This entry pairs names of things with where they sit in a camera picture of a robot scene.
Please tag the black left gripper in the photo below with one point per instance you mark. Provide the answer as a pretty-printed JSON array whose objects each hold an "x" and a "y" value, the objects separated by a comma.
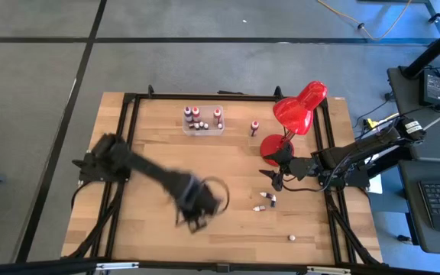
[{"x": 195, "y": 196}]

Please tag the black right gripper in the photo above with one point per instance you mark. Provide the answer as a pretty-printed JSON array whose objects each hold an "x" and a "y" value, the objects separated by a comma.
[{"x": 296, "y": 168}]

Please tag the orange-tipped orange bottle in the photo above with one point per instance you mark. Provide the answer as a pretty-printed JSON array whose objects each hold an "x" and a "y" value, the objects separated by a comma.
[{"x": 217, "y": 114}]

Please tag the orange-tipped red-banded bottle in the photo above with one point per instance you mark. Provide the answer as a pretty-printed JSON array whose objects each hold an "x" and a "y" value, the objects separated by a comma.
[{"x": 196, "y": 112}]

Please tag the purple-tipped large bottle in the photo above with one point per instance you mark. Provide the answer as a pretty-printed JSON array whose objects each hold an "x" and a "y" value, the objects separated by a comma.
[{"x": 187, "y": 112}]

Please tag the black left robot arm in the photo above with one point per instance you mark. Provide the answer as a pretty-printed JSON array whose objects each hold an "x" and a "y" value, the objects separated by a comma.
[{"x": 140, "y": 164}]

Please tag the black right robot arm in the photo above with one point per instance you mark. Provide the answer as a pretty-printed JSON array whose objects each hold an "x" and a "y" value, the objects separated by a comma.
[{"x": 357, "y": 149}]

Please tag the small red-label dropper bottle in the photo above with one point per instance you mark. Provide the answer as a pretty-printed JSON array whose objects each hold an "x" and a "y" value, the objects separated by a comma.
[{"x": 259, "y": 208}]

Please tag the red desk lamp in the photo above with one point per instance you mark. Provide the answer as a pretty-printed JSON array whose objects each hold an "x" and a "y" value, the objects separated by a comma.
[{"x": 296, "y": 110}]

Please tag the clear plastic bin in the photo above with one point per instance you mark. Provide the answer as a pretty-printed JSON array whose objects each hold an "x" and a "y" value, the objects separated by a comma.
[{"x": 208, "y": 114}]

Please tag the white paper label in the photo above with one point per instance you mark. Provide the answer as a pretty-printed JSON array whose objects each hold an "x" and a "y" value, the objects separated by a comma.
[{"x": 376, "y": 187}]

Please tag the black crossbar with brackets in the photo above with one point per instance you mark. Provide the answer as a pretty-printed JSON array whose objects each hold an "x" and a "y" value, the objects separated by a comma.
[{"x": 33, "y": 266}]

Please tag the black power brick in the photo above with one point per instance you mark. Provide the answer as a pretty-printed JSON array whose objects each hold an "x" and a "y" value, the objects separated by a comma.
[{"x": 432, "y": 88}]

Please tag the black stand pole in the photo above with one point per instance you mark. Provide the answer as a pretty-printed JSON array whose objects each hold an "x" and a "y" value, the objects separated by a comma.
[{"x": 434, "y": 52}]

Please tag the black table frame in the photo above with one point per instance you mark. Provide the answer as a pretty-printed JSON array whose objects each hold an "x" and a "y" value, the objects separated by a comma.
[{"x": 166, "y": 97}]

